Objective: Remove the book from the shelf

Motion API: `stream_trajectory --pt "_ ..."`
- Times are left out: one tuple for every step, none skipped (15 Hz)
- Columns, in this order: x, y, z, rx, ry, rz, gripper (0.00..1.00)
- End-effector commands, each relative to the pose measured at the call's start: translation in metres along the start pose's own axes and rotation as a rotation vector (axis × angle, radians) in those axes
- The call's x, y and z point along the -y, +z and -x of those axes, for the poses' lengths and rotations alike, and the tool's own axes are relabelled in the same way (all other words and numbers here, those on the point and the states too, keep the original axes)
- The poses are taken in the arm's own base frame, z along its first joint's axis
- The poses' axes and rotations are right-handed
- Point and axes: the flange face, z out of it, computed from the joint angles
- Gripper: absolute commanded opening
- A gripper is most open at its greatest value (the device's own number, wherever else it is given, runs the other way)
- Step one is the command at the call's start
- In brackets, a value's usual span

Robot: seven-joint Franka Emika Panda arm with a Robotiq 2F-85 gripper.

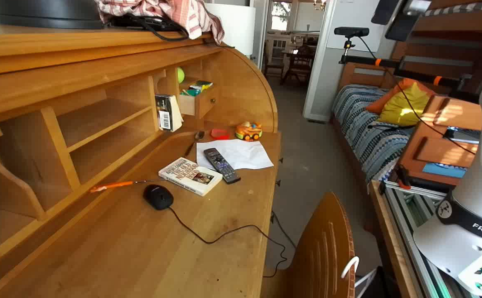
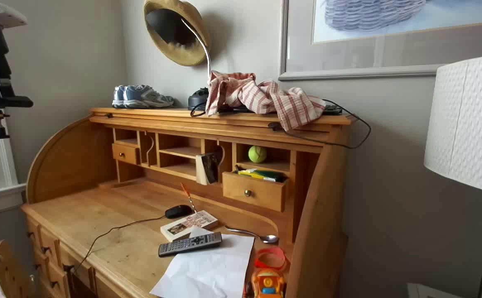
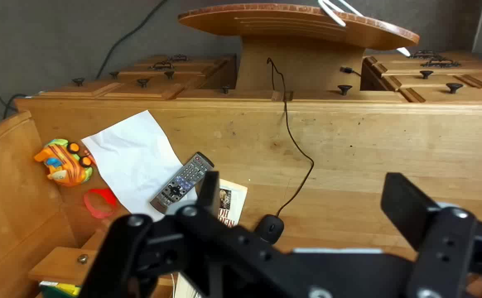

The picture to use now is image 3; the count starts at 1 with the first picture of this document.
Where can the black computer mouse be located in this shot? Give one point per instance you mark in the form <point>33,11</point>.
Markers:
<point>270,228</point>

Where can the green yellow flat item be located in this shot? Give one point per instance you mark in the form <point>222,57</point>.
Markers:
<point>58,291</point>

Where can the white paperback book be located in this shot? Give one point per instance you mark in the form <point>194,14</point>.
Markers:
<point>234,200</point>

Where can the orange toy car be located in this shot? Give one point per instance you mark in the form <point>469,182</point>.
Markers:
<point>63,167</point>

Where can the wooden drawer metal knob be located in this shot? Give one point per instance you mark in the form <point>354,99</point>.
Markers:
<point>58,266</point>

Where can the wooden chair back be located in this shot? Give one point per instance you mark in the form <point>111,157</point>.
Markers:
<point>283,23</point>

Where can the white paper sheet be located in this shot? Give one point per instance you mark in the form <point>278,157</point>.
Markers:
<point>134,160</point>

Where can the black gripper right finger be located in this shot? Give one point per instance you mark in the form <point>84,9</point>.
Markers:
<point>444,249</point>

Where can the grey remote control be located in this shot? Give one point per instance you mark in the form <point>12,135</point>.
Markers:
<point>182,183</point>

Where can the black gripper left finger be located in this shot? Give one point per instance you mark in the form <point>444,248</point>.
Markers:
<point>157,243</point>

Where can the wooden roll-top desk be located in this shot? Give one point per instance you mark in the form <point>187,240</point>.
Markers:
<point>361,155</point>

